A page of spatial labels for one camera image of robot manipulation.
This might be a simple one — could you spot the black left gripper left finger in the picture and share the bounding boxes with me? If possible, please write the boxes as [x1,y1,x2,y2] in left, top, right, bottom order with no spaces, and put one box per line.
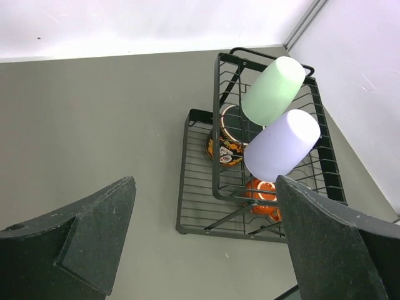
[1,176,136,299]

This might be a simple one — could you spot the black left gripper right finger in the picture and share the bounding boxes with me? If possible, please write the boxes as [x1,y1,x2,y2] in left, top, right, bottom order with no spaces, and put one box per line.
[276,176,399,299]

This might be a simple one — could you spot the lavender plastic cup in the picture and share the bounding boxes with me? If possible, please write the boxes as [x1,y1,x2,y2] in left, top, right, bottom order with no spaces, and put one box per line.
[244,109,321,182]

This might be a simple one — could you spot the green plastic cup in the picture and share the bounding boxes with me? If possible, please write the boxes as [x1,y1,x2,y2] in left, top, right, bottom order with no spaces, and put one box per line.
[241,56,306,126]

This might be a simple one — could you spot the orange patterned teapot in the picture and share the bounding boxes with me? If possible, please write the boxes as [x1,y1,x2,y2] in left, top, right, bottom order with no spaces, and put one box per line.
[244,178,281,222]

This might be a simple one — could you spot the black patterned mug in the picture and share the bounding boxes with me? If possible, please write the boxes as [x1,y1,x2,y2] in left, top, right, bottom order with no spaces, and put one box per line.
[219,105,250,167]

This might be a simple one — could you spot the black wire dish rack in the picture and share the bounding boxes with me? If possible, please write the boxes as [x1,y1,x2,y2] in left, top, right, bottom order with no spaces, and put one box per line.
[176,47,346,243]

